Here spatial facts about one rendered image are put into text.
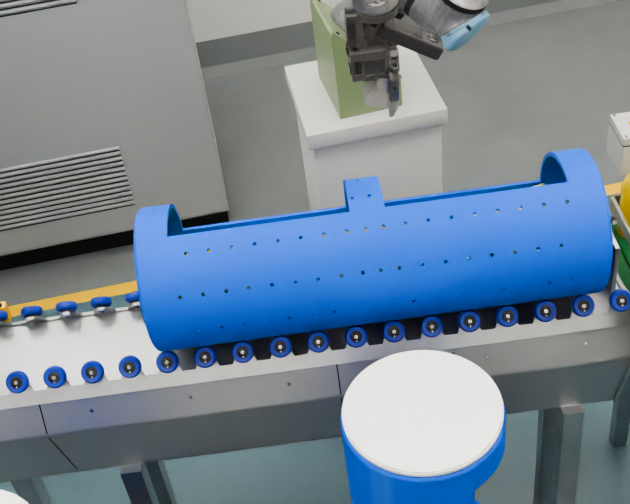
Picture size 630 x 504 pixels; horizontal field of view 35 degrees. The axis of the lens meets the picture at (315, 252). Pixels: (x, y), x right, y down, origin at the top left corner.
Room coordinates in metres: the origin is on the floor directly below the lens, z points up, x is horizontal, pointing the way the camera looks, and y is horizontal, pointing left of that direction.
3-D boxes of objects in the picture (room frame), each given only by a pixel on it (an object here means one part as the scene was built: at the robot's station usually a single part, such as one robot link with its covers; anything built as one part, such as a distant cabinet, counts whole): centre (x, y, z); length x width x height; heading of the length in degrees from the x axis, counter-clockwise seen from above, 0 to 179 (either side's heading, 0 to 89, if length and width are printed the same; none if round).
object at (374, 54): (1.48, -0.15, 1.55); 0.09 x 0.08 x 0.12; 89
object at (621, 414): (1.76, -0.79, 0.50); 0.04 x 0.04 x 1.00; 89
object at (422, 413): (1.11, -0.14, 1.03); 0.28 x 0.28 x 0.01
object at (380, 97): (1.47, -0.15, 1.44); 0.06 x 0.03 x 0.09; 89
